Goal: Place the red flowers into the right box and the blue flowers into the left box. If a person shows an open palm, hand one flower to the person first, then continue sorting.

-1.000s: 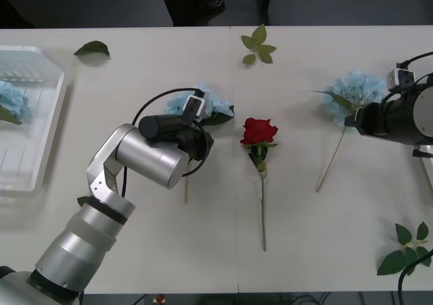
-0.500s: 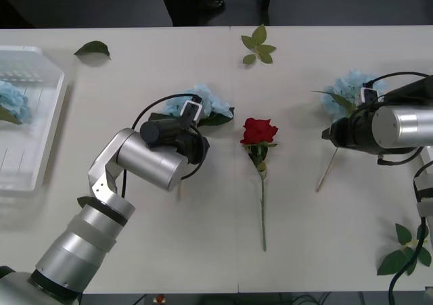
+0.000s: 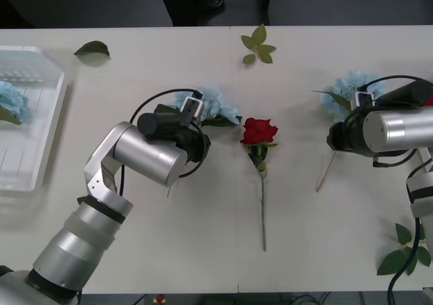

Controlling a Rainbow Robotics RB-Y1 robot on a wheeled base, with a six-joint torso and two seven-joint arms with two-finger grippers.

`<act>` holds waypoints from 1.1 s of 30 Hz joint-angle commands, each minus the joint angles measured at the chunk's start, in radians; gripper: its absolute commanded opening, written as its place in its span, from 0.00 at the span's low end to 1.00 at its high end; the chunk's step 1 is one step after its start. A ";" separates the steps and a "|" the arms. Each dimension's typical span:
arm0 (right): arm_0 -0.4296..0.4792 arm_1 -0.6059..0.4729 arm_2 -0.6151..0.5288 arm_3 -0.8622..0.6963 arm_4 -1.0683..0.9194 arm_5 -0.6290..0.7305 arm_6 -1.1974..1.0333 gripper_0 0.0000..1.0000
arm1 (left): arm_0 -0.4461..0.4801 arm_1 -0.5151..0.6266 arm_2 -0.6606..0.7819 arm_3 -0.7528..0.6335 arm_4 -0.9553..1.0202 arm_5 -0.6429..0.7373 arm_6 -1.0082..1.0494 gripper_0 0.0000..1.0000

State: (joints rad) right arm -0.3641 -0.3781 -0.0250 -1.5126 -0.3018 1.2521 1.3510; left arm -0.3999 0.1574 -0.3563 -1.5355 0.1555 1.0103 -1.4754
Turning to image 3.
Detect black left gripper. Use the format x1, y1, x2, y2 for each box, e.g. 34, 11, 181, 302
184, 131, 212, 164

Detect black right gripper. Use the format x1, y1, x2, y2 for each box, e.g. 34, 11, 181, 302
326, 120, 351, 152

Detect pale blue flower with stem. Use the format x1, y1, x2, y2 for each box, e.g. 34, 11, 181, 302
311, 68, 390, 193
0, 80, 30, 126
154, 85, 244, 197

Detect loose light green leaf twig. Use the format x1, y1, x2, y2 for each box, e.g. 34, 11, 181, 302
240, 24, 277, 65

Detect loose dark green leaf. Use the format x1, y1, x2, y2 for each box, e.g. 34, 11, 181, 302
73, 40, 112, 61

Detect shallow white box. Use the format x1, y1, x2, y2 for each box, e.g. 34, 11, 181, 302
0, 45, 67, 193

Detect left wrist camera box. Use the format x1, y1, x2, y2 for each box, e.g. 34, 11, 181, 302
181, 95, 206, 123

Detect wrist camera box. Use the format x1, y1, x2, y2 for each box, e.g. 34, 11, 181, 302
181, 95, 206, 123
354, 91, 373, 112

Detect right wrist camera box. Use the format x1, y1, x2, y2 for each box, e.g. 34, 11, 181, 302
354, 91, 373, 112

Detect black floor cables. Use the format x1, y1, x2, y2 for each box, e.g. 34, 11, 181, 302
280, 293, 339, 305

